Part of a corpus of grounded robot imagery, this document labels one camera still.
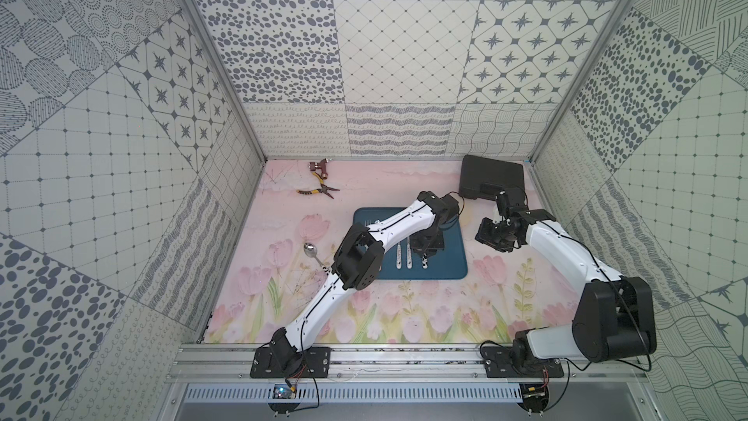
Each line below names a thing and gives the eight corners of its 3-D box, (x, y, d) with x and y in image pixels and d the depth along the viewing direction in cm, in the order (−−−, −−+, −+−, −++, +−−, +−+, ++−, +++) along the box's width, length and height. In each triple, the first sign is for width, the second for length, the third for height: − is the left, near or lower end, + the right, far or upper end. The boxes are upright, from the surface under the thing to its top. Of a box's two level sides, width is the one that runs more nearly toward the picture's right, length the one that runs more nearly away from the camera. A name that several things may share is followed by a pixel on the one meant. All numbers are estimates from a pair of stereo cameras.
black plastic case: (461, 199, 108) (463, 192, 105) (452, 159, 121) (454, 152, 118) (528, 199, 108) (532, 192, 105) (512, 160, 121) (515, 152, 118)
